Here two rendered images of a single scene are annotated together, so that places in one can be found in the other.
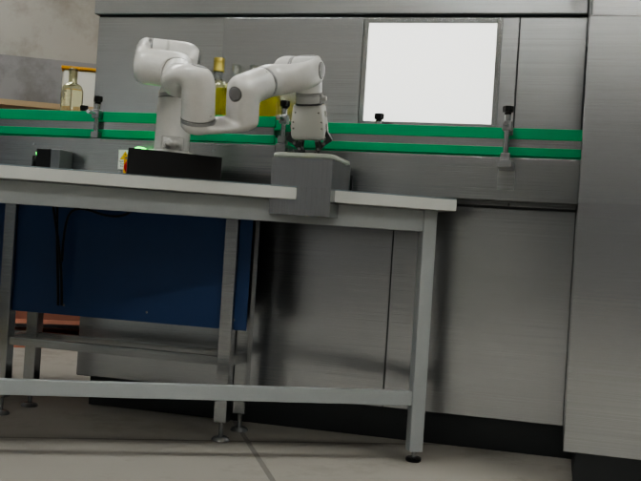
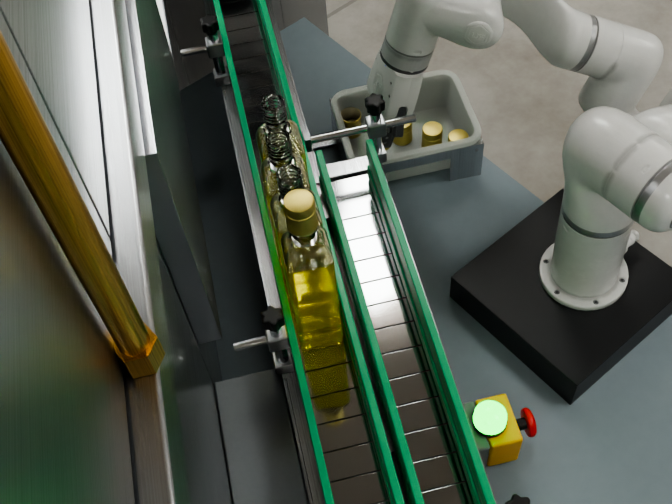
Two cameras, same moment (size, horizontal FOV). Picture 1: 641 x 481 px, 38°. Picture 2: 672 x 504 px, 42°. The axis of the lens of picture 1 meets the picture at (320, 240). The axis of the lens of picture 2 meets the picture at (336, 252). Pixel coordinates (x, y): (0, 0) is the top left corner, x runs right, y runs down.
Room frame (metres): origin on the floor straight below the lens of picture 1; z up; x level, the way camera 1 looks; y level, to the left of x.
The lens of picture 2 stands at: (3.13, 0.91, 1.90)
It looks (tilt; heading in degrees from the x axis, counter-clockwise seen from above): 55 degrees down; 248
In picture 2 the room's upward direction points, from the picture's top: 7 degrees counter-clockwise
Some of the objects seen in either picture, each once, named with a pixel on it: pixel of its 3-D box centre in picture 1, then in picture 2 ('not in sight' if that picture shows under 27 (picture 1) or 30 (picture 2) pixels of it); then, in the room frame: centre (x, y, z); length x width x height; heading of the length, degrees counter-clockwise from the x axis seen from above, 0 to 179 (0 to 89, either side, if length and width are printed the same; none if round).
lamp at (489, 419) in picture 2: not in sight; (490, 416); (2.80, 0.55, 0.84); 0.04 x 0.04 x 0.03
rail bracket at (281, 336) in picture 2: not in sight; (262, 345); (3.03, 0.37, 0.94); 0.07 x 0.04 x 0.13; 166
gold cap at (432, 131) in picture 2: not in sight; (432, 137); (2.59, 0.06, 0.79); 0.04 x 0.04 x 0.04
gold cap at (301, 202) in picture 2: (218, 65); (300, 212); (2.94, 0.35, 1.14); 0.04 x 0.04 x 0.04
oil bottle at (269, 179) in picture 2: not in sight; (291, 216); (2.92, 0.24, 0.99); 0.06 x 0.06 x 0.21; 75
